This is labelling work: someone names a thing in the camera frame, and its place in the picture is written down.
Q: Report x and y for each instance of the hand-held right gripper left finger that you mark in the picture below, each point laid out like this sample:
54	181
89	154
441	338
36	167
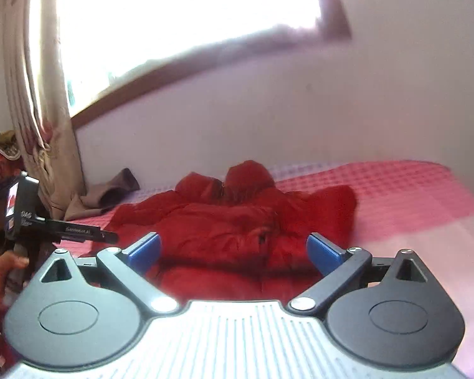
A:
144	253

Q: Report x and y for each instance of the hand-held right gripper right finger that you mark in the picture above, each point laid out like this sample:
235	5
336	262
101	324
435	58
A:
323	253

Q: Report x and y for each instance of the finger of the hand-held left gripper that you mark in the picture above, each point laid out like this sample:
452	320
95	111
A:
81	231

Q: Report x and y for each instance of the red puffer jacket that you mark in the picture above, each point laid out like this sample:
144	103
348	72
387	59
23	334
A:
229	229

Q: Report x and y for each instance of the pile of colourful clothes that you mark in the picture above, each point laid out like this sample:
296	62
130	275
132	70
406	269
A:
2	158

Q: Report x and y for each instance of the person's left hand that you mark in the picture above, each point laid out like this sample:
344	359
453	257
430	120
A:
2	272

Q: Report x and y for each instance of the brown cloth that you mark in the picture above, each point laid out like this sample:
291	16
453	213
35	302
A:
104	195

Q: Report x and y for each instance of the pink checked bed sheet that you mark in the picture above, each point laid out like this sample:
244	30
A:
399	213

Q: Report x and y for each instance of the beige floral curtain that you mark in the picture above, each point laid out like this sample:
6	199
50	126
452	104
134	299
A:
39	87

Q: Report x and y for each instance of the window with brown frame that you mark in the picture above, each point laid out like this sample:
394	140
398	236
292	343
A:
189	19

